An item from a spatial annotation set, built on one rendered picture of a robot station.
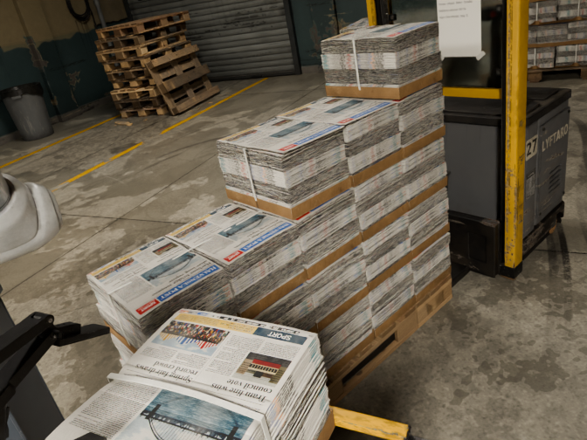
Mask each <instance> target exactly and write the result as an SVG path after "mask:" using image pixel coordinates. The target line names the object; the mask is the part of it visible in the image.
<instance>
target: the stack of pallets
mask: <svg viewBox="0 0 587 440"><path fill-rule="evenodd" d="M173 16H179V19H180V21H177V22H174V20H173ZM188 20H190V15H189V11H188V10H184V11H180V12H174V13H169V14H164V15H159V16H153V17H146V18H142V19H138V20H135V21H131V22H127V23H123V24H117V25H113V26H109V27H106V28H102V29H98V30H95V31H96V33H97V35H98V39H99V40H97V41H94V43H95V44H96V45H97V48H98V51H97V52H96V53H95V54H96V56H97V58H98V60H99V62H101V63H102V64H103V65H104V68H105V70H104V71H105V72H106V74H107V77H108V81H111V83H112V84H113V86H114V90H113V91H111V92H110V93H111V95H112V98H113V101H114V104H115V107H116V110H119V111H120V113H121V117H122V119H126V118H128V117H130V116H132V115H135V114H137V113H138V115H139V116H138V117H147V116H149V115H151V114H152V113H155V112H157V114H158V116H160V115H165V114H166V113H169V109H167V105H168V104H165V102H164V100H163V96H162V95H161V94H160V93H159V91H158V90H157V88H156V83H154V81H153V78H152V76H151V74H150V73H148V70H147V69H146V67H145V65H144V64H146V63H148V62H149V61H150V60H152V59H155V58H159V57H161V56H164V55H167V54H170V53H172V52H176V50H175V47H176V46H179V45H181V46H182V48H186V47H189V46H191V42H190V40H188V41H186V38H185V35H184V32H185V31H187V30H186V23H185V21H188ZM155 21H156V22H157V25H156V22H155ZM174 26H175V27H176V32H173V33H170V31H169V27H174ZM109 31H114V35H111V36H109V33H108V32H109ZM151 32H155V33H156V35H154V36H153V35H152V33H151ZM171 37H175V38H176V42H175V43H169V41H168V38H171ZM131 38H132V39H133V40H131ZM108 42H113V43H114V45H112V46H108V44H107V43H108ZM153 43H156V45H152V46H151V45H150V44H153ZM158 52H161V53H162V54H158ZM109 53H115V56H113V57H110V58H109V55H108V54H109ZM115 63H121V64H120V65H118V66H114V64H115ZM120 72H124V74H122V75H120V76H119V73H120ZM122 82H129V83H127V84H125V85H123V83H122ZM123 93H127V94H124V95H123ZM128 102H130V103H128ZM126 103H128V104H127V105H126ZM133 111H134V112H133ZM131 112H132V113H131Z"/></svg>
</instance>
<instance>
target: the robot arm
mask: <svg viewBox="0 0 587 440"><path fill-rule="evenodd" d="M62 225H63V218H62V216H61V212H60V209H59V206H58V203H57V201H56V198H55V196H54V194H53V193H52V192H51V191H50V190H49V189H47V188H46V187H45V186H43V185H40V184H36V183H33V182H25V183H22V182H20V181H19V180H18V179H17V178H15V177H13V176H11V175H7V174H5V173H1V172H0V264H3V263H6V262H8V261H11V260H13V259H15V258H20V257H22V256H23V255H26V254H28V253H30V252H33V251H35V250H37V249H39V248H41V247H42V246H44V245H45V244H47V243H48V242H50V241H51V240H52V239H53V238H54V237H55V236H56V235H57V234H58V233H59V231H60V228H61V227H62ZM53 322H54V317H53V315H51V314H48V313H41V312H34V313H32V314H30V315H29V316H28V317H26V318H25V319H23V320H22V321H21V322H19V323H17V324H16V325H15V326H14V327H12V328H11V329H10V330H8V331H7V332H6V333H4V334H2V335H1V336H0V364H1V363H2V362H4V361H5V360H6V359H8V358H9V357H10V356H12V355H13V354H14V355H13V356H12V357H11V358H10V359H9V360H8V362H7V363H6V364H5V365H4V366H3V367H2V368H1V369H0V440H6V438H7V437H9V427H8V424H7V422H8V418H9V414H10V407H8V406H7V405H6V404H7V403H8V401H9V400H10V399H11V398H12V396H14V395H15V393H16V387H17V386H18V385H19V383H20V382H21V381H22V380H23V379H24V378H25V377H26V376H27V375H28V374H29V372H30V371H31V370H32V369H33V368H34V366H35V365H36V364H37V363H38V361H39V360H40V359H41V358H42V357H43V355H44V354H45V353H46V352H47V351H48V349H49V348H50V347H51V346H52V345H53V346H57V347H63V346H65V345H69V344H73V343H75V342H79V341H83V340H88V339H92V338H94V337H98V336H101V335H104V334H108V333H110V327H106V326H102V325H98V324H89V325H85V326H81V324H79V323H74V322H71V321H68V322H65V323H60V324H57V325H53ZM74 440H107V438H106V437H103V436H100V435H98V434H95V433H93V432H89V433H86V434H85V435H83V436H81V437H78V438H76V439H74Z"/></svg>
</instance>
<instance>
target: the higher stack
mask: <svg viewBox="0 0 587 440"><path fill-rule="evenodd" d="M438 25H439V22H419V23H410V24H400V23H399V24H398V25H397V24H395V25H393V24H386V25H374V26H368V27H363V28H360V29H356V30H353V31H348V32H345V33H343V34H340V35H337V36H334V37H332V38H328V39H325V40H323V41H321V50H322V52H321V53H322V55H321V59H322V65H323V67H322V68H323V69H324V70H323V71H324V73H325V74H324V75H325V80H326V86H358V88H359V90H361V87H360V86H366V87H395V88H399V87H401V86H405V85H407V84H409V83H411V82H412V81H415V80H417V79H420V78H423V77H424V76H426V75H428V74H430V73H433V72H436V71H437V70H439V69H440V68H441V66H442V65H441V64H442V62H441V60H442V58H441V55H440V54H441V51H440V50H439V26H438ZM442 85H443V84H442V83H438V82H436V83H433V84H431V85H429V86H427V87H425V88H423V89H421V90H419V91H417V92H415V93H412V94H410V95H408V96H406V97H404V98H402V99H400V100H392V99H374V98H357V97H339V96H332V97H330V98H342V99H354V100H377V101H387V102H396V104H398V112H399V113H398V115H399V116H398V117H399V118H398V121H399V122H398V124H399V133H401V134H400V135H401V136H400V138H401V139H400V140H401V145H402V146H401V148H405V147H407V146H409V145H410V144H412V143H413V142H415V141H417V140H419V139H421V138H423V137H425V136H426V135H428V134H430V133H432V132H433V131H435V130H437V129H439V128H440V127H443V126H444V114H443V109H445V104H444V97H445V95H443V90H441V89H443V87H442ZM443 140H444V138H443V137H440V138H439V139H437V140H435V141H434V142H432V143H430V144H429V145H427V146H425V147H423V148H421V149H419V151H417V152H415V153H413V154H412V155H409V156H408V157H406V158H403V160H402V161H401V162H402V165H403V167H402V168H403V175H402V177H403V182H404V184H403V185H404V186H406V193H407V194H406V195H407V196H406V197H407V198H406V201H407V202H409V205H410V201H411V200H412V199H414V198H415V197H416V196H418V195H420V194H421V193H423V192H424V191H426V190H427V189H429V188H430V187H431V186H433V185H434V184H436V183H437V182H439V181H441V180H442V179H444V178H445V177H446V174H447V172H446V168H447V166H446V162H445V150H444V146H443V145H444V144H445V143H444V141H443ZM446 190H447V188H446V187H444V188H442V189H441V190H440V191H438V192H437V193H435V194H434V195H432V196H431V197H429V198H428V199H426V200H425V201H423V202H422V203H421V204H419V205H418V206H417V207H415V208H414V209H412V210H408V211H407V212H406V214H408V217H409V218H408V219H409V222H408V223H409V225H408V226H409V229H408V231H409V238H410V239H411V242H410V244H411V245H410V247H411V251H412V250H414V249H415V248H416V247H418V246H419V245H420V244H422V243H423V242H424V241H425V240H426V239H428V238H429V237H431V236H432V235H434V234H435V233H436V232H438V231H439V230H440V229H442V228H443V227H444V226H446V225H447V224H448V217H449V216H448V214H449V213H447V211H448V210H449V207H448V206H449V205H448V199H449V198H448V197H447V191H446ZM450 234H451V233H449V232H447V233H446V234H445V235H444V236H442V237H441V238H440V239H438V240H437V241H436V242H434V243H433V244H432V245H430V246H429V247H428V248H426V249H425V250H424V251H422V252H421V253H420V254H418V255H417V256H416V257H415V258H414V259H412V261H411V268H412V269H411V270H412V272H413V278H414V293H415V295H416V297H417V294H419V293H420V292H421V291H422V290H423V289H424V288H425V287H427V286H428V285H429V284H430V283H431V282H432V281H433V280H434V279H435V278H436V277H438V276H439V275H440V274H441V273H442V272H444V271H445V270H446V269H447V268H449V267H450V264H451V259H450V253H449V247H450V246H449V245H448V244H449V243H450V241H451V240H450V238H451V236H450ZM451 298H452V277H451V274H449V275H448V276H447V277H446V278H444V279H443V280H442V281H441V282H440V283H439V284H438V285H436V286H435V287H434V288H433V289H432V290H431V291H429V292H428V293H427V294H426V295H425V296H424V297H423V298H422V299H421V300H420V301H419V302H418V303H416V304H415V305H414V306H415V308H416V309H417V322H418V328H420V327H421V326H422V325H423V324H424V323H425V322H426V321H427V320H428V319H429V318H430V317H431V316H432V315H434V314H435V313H436V312H437V311H438V310H439V309H440V308H441V307H442V306H444V305H445V304H446V303H447V302H448V301H449V300H450V299H451Z"/></svg>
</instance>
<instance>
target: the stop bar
mask: <svg viewBox="0 0 587 440"><path fill-rule="evenodd" d="M329 407H330V408H331V409H332V410H333V413H334V419H335V426H339V427H343V428H345V429H349V430H355V431H358V432H362V433H365V434H369V435H372V436H375V437H381V438H384V439H388V440H410V438H411V433H412V431H411V426H410V425H409V424H404V423H398V422H394V421H391V420H387V419H383V418H380V417H376V416H370V415H366V414H363V413H359V412H355V411H352V410H348V409H342V408H338V407H335V406H330V405H329Z"/></svg>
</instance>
